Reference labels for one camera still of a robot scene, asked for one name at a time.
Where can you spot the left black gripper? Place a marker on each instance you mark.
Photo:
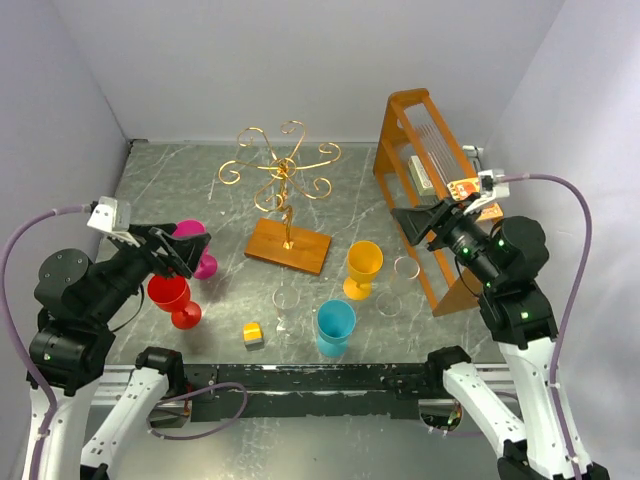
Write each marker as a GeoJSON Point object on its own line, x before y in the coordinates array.
{"type": "Point", "coordinates": [188, 253]}

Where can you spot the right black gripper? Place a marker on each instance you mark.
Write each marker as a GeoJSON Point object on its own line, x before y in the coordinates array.
{"type": "Point", "coordinates": [416, 221]}

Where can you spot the clear wine glass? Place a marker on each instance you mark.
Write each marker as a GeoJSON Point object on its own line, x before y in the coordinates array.
{"type": "Point", "coordinates": [405, 272]}
{"type": "Point", "coordinates": [289, 327]}

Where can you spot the yellow plastic wine glass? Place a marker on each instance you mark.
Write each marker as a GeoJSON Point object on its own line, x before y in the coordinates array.
{"type": "Point", "coordinates": [364, 261]}

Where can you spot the blue plastic wine glass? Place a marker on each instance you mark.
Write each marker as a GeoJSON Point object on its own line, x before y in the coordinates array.
{"type": "Point", "coordinates": [336, 321]}

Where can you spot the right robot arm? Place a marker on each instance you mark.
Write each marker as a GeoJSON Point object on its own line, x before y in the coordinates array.
{"type": "Point", "coordinates": [543, 441]}

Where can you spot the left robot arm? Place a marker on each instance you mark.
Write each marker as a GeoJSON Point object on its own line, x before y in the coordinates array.
{"type": "Point", "coordinates": [79, 299]}

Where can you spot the magenta plastic wine glass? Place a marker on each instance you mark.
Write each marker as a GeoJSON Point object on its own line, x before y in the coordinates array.
{"type": "Point", "coordinates": [207, 263]}

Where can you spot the red plastic wine glass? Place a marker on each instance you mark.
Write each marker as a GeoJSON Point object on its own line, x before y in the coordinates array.
{"type": "Point", "coordinates": [173, 295]}

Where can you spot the wooden shelf rack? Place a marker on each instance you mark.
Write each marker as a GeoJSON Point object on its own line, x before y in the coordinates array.
{"type": "Point", "coordinates": [412, 125]}

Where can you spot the clear wine glass front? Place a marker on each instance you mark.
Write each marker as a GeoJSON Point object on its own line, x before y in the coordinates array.
{"type": "Point", "coordinates": [289, 327]}

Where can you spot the white box on shelf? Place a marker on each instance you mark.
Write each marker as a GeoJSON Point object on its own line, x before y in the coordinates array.
{"type": "Point", "coordinates": [421, 180]}

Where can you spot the orange patterned card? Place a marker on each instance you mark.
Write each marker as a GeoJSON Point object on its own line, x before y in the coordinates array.
{"type": "Point", "coordinates": [461, 189]}

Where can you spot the yellow grey small block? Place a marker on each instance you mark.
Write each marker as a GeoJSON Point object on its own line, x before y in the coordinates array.
{"type": "Point", "coordinates": [253, 337]}

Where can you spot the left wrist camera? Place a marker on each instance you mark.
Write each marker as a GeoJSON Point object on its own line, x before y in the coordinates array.
{"type": "Point", "coordinates": [110, 215]}

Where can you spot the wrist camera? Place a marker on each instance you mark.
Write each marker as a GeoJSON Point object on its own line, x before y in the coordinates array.
{"type": "Point", "coordinates": [110, 215]}
{"type": "Point", "coordinates": [492, 185]}

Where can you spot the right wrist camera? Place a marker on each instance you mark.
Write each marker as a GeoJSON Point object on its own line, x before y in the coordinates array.
{"type": "Point", "coordinates": [492, 185]}

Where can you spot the gold wire glass rack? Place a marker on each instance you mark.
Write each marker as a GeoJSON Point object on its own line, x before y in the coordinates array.
{"type": "Point", "coordinates": [279, 242]}

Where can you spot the black base frame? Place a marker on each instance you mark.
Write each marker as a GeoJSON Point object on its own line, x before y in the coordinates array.
{"type": "Point", "coordinates": [395, 390]}

